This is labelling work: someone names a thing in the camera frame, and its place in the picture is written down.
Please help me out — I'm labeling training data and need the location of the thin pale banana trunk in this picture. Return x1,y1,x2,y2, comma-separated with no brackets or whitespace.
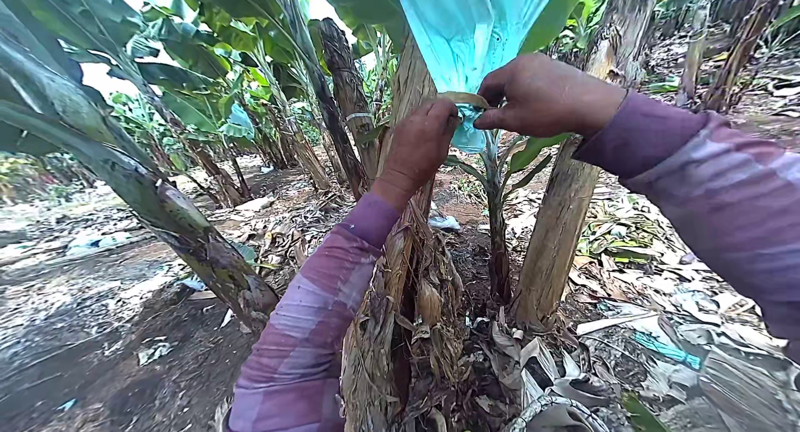
676,0,715,108

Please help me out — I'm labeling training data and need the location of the green leaf piece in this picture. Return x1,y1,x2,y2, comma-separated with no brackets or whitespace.
621,391,671,432

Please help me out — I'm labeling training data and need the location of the pile of dry banana leaves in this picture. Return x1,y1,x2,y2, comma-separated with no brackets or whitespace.
425,307,800,432

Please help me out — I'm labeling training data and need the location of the turquoise plastic bag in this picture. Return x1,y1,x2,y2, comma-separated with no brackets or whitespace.
392,0,561,154

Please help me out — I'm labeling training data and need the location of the person's left forearm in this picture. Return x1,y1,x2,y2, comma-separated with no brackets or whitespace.
228,191,401,432

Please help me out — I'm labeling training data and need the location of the thin reddish brown trunk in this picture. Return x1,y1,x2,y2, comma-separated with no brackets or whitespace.
703,0,790,113

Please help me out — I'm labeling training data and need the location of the small young banana plant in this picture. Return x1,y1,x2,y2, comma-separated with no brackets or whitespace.
445,130,571,305

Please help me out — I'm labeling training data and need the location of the dark cut banana trunk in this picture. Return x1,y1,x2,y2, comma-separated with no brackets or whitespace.
320,17,380,178

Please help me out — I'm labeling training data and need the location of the green-leaved banana plant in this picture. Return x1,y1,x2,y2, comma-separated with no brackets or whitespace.
232,35,332,192

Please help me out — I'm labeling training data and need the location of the slender dark banana plant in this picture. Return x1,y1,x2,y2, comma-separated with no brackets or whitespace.
269,0,370,200

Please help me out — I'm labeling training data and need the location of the light blue hanging bag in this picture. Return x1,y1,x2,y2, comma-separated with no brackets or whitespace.
219,103,256,140

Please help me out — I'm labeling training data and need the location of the smooth brown banana trunk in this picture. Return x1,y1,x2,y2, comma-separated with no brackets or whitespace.
512,0,661,330

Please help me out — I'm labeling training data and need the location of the person's left hand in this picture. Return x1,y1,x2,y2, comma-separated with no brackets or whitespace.
371,96,461,212

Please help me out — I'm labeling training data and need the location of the thick fibrous banana trunk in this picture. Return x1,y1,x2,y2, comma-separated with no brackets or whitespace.
340,32,465,432

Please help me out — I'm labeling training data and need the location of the yellowish brown tie strip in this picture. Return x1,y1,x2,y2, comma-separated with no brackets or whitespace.
437,91,490,112

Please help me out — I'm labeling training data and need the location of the leaning green banana plant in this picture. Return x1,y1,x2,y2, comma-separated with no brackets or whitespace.
0,0,280,330

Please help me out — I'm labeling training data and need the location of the turquoise plastic strip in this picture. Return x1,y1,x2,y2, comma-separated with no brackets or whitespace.
632,331,703,370

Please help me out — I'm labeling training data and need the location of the person's right forearm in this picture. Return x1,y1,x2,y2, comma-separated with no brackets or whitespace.
572,90,800,364

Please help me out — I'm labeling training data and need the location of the brown banana plant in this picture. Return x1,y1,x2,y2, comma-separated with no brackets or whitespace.
112,38,252,208

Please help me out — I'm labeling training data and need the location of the person's right hand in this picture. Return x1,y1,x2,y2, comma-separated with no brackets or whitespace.
473,52,628,139

